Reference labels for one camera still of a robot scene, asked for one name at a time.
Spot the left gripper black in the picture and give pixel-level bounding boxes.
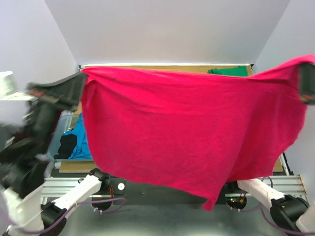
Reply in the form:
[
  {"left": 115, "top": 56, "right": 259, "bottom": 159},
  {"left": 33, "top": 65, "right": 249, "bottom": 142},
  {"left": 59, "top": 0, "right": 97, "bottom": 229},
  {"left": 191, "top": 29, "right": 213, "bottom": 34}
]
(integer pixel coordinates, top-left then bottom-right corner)
[{"left": 35, "top": 66, "right": 95, "bottom": 146}]

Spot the red t shirt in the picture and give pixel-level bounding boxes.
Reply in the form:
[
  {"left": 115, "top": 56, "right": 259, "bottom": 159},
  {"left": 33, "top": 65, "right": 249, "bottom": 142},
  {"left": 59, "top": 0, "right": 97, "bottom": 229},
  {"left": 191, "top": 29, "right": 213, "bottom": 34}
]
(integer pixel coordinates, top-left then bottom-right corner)
[{"left": 81, "top": 55, "right": 315, "bottom": 210}]

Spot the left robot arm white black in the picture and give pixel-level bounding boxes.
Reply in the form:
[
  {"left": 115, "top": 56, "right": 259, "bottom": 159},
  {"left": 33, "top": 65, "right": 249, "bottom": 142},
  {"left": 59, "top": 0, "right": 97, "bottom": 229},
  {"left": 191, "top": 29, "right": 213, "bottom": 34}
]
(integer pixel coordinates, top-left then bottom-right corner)
[{"left": 0, "top": 71, "right": 110, "bottom": 236}]

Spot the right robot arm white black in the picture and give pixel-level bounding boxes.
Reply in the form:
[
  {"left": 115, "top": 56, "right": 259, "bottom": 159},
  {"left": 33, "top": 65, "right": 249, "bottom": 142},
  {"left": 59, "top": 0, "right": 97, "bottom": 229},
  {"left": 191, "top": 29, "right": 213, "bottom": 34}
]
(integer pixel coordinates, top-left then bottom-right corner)
[{"left": 226, "top": 62, "right": 315, "bottom": 236}]

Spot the teal plastic bin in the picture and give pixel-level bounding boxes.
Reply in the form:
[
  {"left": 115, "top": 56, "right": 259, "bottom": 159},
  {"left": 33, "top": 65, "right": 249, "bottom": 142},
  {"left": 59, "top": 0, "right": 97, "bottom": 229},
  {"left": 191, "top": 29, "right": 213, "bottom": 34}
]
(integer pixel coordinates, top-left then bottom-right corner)
[{"left": 47, "top": 114, "right": 92, "bottom": 162}]

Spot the black garment in bin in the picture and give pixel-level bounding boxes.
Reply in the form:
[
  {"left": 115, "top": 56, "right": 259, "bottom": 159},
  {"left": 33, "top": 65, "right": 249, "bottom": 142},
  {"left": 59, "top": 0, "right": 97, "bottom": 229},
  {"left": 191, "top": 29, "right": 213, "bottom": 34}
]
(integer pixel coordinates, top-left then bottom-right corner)
[{"left": 54, "top": 134, "right": 77, "bottom": 160}]

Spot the blue t shirt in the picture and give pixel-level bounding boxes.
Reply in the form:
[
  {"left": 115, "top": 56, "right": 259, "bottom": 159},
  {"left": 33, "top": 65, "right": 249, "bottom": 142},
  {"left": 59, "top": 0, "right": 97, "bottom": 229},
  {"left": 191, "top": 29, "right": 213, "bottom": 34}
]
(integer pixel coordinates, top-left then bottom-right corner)
[{"left": 63, "top": 113, "right": 92, "bottom": 161}]

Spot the folded green t shirt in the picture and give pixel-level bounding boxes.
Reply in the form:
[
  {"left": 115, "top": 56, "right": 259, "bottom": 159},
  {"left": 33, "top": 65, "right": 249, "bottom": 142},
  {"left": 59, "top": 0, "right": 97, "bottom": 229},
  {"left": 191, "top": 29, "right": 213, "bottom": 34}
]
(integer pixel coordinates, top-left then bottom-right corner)
[{"left": 208, "top": 66, "right": 248, "bottom": 77}]

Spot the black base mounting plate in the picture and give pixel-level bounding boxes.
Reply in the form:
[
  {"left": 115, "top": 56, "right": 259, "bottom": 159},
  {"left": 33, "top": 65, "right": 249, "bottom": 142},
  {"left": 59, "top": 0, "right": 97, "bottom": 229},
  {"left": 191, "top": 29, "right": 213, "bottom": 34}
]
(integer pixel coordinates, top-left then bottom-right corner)
[{"left": 110, "top": 177, "right": 206, "bottom": 205}]

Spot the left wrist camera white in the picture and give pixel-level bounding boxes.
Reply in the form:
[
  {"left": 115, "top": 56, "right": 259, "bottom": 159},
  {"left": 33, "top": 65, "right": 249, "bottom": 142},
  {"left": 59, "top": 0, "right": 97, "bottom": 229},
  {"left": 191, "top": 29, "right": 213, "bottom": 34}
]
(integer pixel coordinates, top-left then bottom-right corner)
[{"left": 0, "top": 71, "right": 35, "bottom": 101}]

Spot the aluminium frame rail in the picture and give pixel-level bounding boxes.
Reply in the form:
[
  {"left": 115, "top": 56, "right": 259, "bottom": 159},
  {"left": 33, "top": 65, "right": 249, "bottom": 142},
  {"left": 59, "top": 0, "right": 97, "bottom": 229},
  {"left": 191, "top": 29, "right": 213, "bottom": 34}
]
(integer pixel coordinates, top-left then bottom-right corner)
[{"left": 42, "top": 176, "right": 306, "bottom": 198}]

